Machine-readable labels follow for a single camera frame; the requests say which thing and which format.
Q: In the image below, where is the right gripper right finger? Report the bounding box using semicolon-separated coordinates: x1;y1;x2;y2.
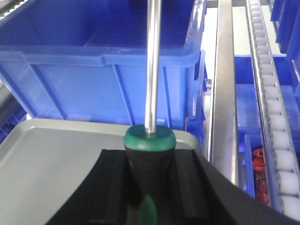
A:
173;149;299;225

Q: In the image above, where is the white roller track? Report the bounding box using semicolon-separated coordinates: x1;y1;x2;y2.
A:
245;0;300;221

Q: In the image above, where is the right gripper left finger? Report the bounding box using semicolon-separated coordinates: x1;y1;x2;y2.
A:
47;150;130;225

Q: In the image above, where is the grey plastic tray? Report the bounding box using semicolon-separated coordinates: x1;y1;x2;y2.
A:
0;119;199;225

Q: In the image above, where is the green black screwdriver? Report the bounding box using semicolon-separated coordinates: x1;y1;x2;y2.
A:
124;0;176;225

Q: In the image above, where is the blue bin with red parts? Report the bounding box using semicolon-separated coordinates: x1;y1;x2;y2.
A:
235;55;300;203

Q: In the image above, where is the blue bin on rack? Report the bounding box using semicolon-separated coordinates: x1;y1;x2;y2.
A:
0;0;207;132

